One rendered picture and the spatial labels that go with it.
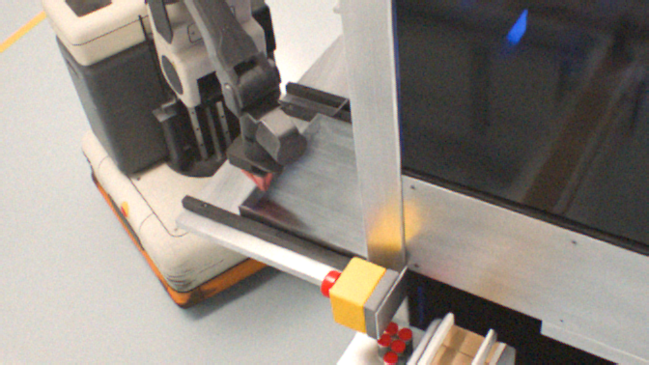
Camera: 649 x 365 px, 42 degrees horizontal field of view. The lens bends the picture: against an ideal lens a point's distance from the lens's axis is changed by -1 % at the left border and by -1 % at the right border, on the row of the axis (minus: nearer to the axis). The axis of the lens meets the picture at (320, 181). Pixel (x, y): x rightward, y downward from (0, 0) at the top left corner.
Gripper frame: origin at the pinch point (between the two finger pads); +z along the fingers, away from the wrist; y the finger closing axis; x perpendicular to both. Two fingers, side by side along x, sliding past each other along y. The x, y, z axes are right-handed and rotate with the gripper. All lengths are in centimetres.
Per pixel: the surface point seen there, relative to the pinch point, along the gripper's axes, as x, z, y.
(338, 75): 34.0, 3.2, -4.6
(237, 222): -8.9, 0.5, 0.0
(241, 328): 17, 94, -27
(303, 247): -8.8, -0.9, 13.1
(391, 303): -18.7, -13.0, 33.6
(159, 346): 2, 95, -45
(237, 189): -1.1, 3.0, -5.6
